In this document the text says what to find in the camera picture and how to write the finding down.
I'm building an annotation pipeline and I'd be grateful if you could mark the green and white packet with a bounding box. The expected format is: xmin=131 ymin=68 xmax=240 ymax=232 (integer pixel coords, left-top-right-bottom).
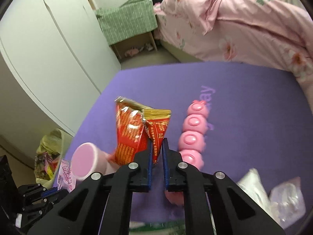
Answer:
xmin=128 ymin=219 xmax=187 ymax=235

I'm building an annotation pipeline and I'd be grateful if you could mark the wooden nightstand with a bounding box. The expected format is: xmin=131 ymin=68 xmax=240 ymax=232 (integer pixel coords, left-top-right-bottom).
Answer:
xmin=110 ymin=29 xmax=158 ymax=60

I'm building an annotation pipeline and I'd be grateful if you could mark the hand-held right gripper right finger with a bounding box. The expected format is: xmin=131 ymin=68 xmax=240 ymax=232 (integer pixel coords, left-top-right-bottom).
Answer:
xmin=162 ymin=138 xmax=286 ymax=235

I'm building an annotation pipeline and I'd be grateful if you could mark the bin with yellow bag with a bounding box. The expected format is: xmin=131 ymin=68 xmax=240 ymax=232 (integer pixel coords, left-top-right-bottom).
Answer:
xmin=34 ymin=128 xmax=76 ymax=189

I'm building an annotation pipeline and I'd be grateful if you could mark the pink cup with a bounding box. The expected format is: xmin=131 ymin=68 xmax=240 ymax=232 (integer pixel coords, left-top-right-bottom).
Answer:
xmin=70 ymin=142 xmax=120 ymax=180

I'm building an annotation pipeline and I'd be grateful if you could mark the pink caterpillar toy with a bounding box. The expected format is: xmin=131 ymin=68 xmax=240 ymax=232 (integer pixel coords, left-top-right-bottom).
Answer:
xmin=164 ymin=99 xmax=211 ymax=205

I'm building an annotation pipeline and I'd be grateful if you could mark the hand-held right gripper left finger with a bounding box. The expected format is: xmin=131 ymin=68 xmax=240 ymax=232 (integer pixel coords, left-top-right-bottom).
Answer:
xmin=27 ymin=138 xmax=154 ymax=235

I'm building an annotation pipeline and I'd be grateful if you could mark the white plastic packet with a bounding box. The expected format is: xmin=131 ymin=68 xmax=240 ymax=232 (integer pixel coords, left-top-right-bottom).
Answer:
xmin=236 ymin=168 xmax=272 ymax=216

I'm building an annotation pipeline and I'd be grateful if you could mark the pink floral duvet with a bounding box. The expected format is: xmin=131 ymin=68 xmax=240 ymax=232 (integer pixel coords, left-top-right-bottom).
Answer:
xmin=153 ymin=0 xmax=313 ymax=98

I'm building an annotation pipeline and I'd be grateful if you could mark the pink and white printed packet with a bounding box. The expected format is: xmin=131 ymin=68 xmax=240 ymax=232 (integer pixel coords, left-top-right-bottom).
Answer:
xmin=57 ymin=159 xmax=76 ymax=193

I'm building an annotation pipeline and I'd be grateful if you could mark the beige bed frame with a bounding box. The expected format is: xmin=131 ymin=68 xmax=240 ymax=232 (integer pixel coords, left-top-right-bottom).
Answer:
xmin=156 ymin=0 xmax=233 ymax=63

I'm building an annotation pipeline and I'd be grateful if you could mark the purple mat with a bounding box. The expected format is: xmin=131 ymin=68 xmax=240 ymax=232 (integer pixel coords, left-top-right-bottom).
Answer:
xmin=56 ymin=62 xmax=306 ymax=235

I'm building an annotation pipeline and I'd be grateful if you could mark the clear plastic wrapper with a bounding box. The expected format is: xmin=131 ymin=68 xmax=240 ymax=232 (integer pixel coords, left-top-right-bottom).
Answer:
xmin=269 ymin=176 xmax=307 ymax=229

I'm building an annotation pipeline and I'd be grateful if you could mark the white wardrobe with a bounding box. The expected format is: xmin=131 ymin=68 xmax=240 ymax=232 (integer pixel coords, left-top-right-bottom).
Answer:
xmin=0 ymin=0 xmax=123 ymax=137

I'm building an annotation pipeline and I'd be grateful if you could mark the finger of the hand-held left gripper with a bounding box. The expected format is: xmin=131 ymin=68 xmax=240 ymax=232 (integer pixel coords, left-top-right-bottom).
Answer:
xmin=18 ymin=183 xmax=58 ymax=202
xmin=23 ymin=189 xmax=69 ymax=212

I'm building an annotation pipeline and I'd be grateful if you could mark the red gold snack packet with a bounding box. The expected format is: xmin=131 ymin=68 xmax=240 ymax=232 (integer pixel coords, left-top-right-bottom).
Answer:
xmin=114 ymin=97 xmax=172 ymax=165

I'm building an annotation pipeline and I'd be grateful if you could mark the green checked cloth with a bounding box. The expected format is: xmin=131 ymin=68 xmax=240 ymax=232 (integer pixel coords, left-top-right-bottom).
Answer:
xmin=95 ymin=0 xmax=158 ymax=46

